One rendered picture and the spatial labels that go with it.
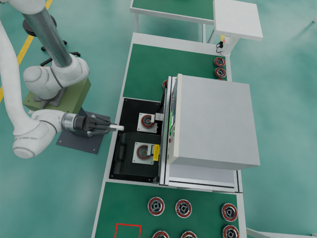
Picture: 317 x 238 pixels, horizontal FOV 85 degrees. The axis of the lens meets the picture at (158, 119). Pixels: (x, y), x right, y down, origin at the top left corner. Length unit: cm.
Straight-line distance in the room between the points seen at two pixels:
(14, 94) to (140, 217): 98
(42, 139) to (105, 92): 165
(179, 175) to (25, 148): 69
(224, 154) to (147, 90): 93
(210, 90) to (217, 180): 47
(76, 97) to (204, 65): 118
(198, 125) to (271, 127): 206
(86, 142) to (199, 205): 143
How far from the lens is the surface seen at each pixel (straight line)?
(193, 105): 86
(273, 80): 327
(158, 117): 123
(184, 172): 96
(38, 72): 129
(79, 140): 222
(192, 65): 177
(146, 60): 173
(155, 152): 100
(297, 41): 420
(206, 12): 239
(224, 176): 104
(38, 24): 102
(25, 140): 86
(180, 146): 77
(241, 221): 149
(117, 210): 131
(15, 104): 87
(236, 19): 160
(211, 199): 139
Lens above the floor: 204
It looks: 67 degrees down
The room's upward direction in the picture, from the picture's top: 15 degrees clockwise
